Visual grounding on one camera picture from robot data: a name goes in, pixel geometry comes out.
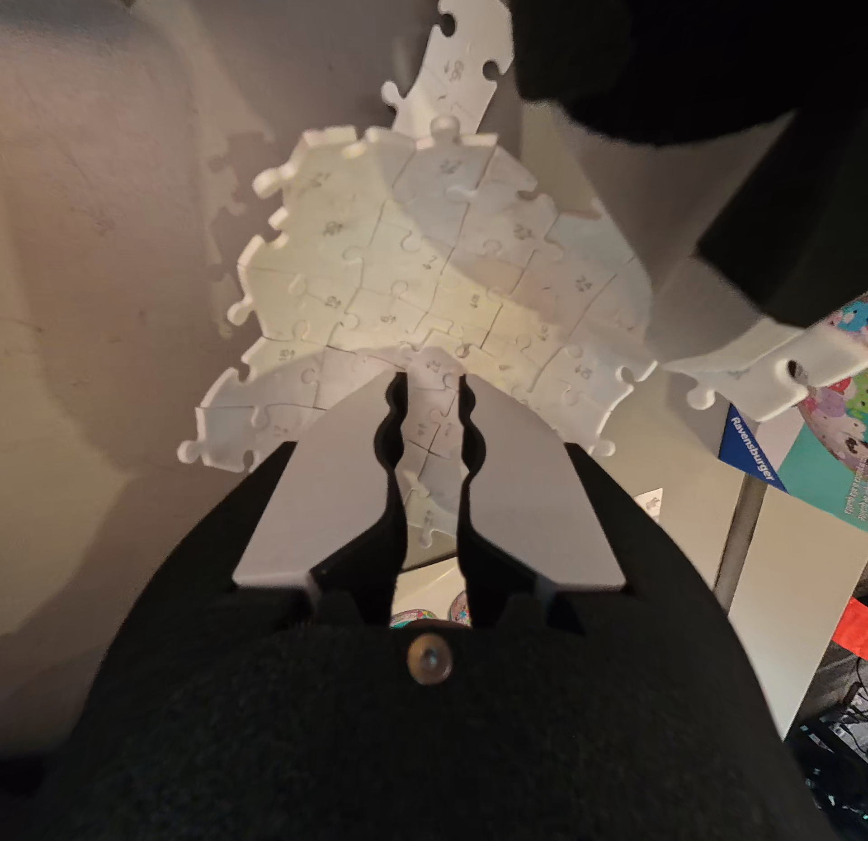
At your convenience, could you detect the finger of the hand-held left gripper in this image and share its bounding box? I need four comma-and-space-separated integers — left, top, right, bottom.
647, 258, 811, 374

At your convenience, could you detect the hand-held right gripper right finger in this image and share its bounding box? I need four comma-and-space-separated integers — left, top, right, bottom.
458, 376, 626, 594

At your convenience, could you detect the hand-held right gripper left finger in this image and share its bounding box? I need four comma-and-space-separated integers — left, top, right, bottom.
232, 373, 408, 598

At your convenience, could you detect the partly built white puzzle ball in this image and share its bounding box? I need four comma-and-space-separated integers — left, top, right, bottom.
178, 0, 868, 550

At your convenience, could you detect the colourful puzzle ball box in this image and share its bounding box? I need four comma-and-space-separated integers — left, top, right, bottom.
717, 297, 868, 538

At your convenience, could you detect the red cloth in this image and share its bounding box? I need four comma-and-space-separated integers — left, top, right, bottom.
833, 597, 868, 651

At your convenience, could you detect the black cable bundle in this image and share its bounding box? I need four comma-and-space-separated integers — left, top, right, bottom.
787, 658, 868, 841

